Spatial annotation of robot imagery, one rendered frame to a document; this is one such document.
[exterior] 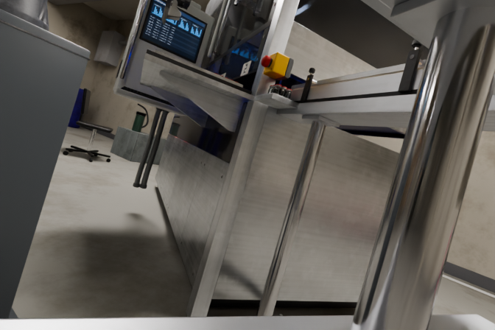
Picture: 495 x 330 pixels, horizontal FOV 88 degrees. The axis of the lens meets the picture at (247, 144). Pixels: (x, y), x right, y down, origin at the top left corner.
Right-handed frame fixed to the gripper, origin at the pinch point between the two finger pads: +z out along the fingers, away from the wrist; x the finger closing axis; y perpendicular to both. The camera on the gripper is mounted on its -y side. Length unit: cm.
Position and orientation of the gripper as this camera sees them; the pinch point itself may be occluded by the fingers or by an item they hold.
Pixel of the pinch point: (163, 19)
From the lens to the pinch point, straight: 108.6
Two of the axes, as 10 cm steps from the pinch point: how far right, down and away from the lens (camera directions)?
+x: -4.0, -1.0, 9.1
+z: -2.8, 9.6, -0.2
